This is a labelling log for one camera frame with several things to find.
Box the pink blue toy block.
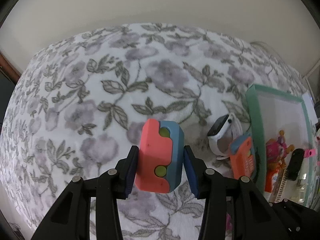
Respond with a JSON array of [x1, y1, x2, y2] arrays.
[[135, 119, 184, 193]]

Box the gold black patterned bar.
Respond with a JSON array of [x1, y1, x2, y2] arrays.
[[274, 168, 287, 203]]

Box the white tube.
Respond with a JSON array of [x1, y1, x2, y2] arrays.
[[264, 168, 279, 201]]

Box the orange blue toy block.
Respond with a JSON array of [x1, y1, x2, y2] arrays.
[[228, 133, 257, 179]]

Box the black toy car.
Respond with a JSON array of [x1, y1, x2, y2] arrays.
[[286, 148, 305, 181]]

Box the pink smart watch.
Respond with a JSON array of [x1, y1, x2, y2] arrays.
[[304, 149, 316, 158]]

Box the pink bear toy figure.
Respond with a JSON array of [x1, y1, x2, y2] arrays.
[[266, 130, 295, 170]]

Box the white smart watch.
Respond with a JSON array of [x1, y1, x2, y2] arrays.
[[207, 113, 243, 160]]

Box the green rimmed white tray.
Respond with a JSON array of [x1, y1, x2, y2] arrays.
[[246, 84, 317, 192]]

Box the white power strip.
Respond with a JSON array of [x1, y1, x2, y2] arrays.
[[302, 92, 318, 124]]

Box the floral grey white blanket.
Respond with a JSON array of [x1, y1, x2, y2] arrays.
[[1, 23, 306, 232]]

